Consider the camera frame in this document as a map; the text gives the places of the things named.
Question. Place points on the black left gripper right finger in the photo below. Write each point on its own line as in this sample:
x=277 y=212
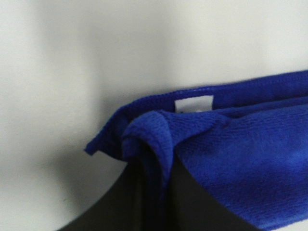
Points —
x=191 y=208

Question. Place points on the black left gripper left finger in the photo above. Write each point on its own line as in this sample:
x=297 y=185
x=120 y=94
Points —
x=120 y=209

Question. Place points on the blue microfiber towel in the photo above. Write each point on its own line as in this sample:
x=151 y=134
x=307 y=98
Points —
x=245 y=143

